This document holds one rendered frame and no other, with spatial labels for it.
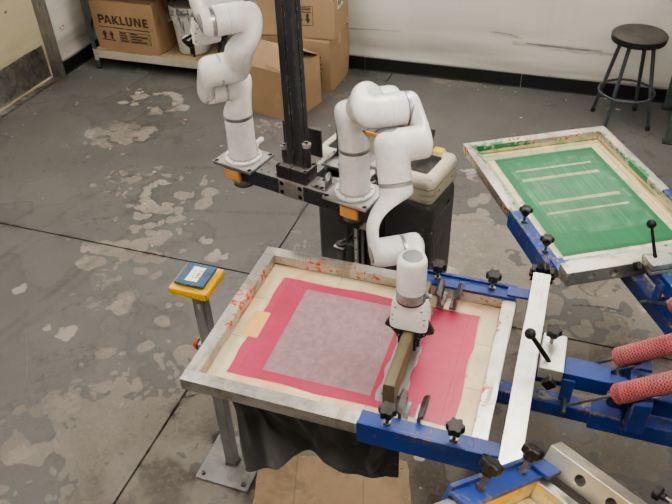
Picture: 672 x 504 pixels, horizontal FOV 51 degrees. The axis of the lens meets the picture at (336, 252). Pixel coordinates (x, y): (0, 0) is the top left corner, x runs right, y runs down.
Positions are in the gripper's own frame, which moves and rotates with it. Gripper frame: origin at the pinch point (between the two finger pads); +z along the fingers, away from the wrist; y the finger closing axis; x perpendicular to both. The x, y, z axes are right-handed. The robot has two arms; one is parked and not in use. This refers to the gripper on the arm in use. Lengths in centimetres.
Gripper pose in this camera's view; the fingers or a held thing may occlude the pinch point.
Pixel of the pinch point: (408, 340)
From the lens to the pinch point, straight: 190.9
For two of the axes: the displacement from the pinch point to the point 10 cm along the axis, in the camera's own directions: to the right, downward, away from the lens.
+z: 0.3, 7.9, 6.1
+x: -3.2, 5.9, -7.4
